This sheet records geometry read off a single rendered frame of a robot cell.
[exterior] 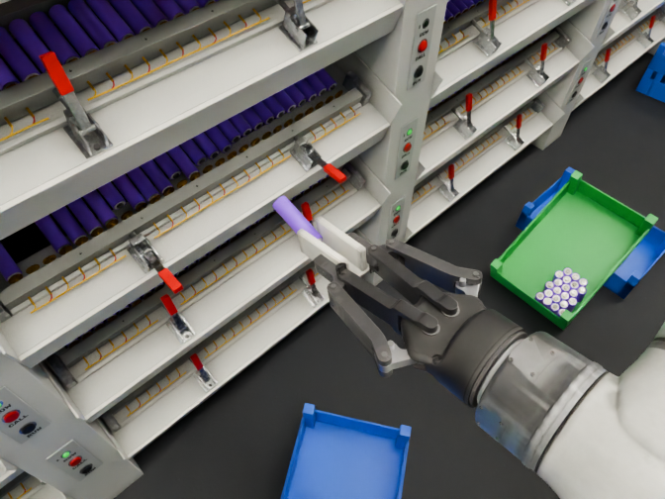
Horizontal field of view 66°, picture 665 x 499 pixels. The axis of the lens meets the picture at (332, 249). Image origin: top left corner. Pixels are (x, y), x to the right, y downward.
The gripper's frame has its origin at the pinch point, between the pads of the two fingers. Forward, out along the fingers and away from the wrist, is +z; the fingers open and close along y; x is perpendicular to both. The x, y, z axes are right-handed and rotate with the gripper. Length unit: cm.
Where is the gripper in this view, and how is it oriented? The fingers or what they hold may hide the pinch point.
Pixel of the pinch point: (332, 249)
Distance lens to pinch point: 52.2
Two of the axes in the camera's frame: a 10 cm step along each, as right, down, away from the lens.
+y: -7.4, 5.3, -4.1
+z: -6.6, -4.8, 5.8
